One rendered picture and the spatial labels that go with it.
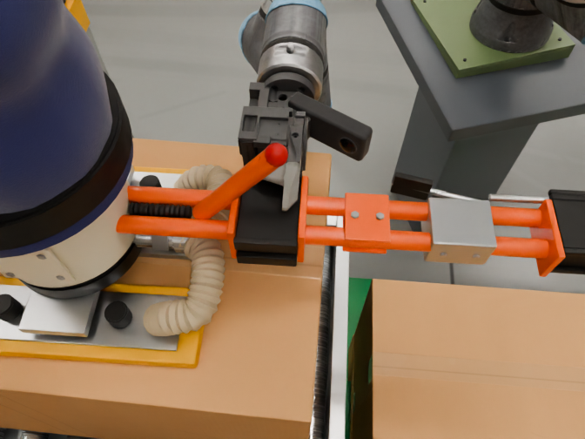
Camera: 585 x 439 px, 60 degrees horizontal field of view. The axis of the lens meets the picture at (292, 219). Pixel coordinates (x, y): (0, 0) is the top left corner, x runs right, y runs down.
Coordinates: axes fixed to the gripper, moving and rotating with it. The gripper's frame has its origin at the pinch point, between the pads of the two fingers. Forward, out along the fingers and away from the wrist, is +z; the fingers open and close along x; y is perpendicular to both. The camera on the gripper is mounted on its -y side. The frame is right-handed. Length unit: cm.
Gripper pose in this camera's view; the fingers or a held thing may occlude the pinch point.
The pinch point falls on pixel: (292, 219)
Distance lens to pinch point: 58.3
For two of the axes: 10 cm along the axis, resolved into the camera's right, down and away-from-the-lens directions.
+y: -10.0, -0.6, 0.5
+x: -0.1, -5.2, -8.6
